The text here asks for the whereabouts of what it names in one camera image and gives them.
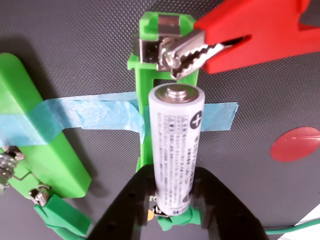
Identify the dark grey work mat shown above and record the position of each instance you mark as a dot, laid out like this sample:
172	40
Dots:
75	50

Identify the white AA battery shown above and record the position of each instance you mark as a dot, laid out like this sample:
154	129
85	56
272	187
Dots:
175	150

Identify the green battery holder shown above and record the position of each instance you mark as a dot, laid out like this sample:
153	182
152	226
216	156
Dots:
145	82

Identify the green bulb holder board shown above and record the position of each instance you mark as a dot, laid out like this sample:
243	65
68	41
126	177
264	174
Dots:
55	160

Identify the red round sticker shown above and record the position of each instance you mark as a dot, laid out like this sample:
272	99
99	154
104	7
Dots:
297	145

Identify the orange semicircle sticker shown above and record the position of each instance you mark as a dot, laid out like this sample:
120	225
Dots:
150	215

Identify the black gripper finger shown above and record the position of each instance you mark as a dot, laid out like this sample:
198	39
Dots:
225	212
125	210

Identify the red alligator clip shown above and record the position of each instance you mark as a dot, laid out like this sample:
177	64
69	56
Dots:
250	32

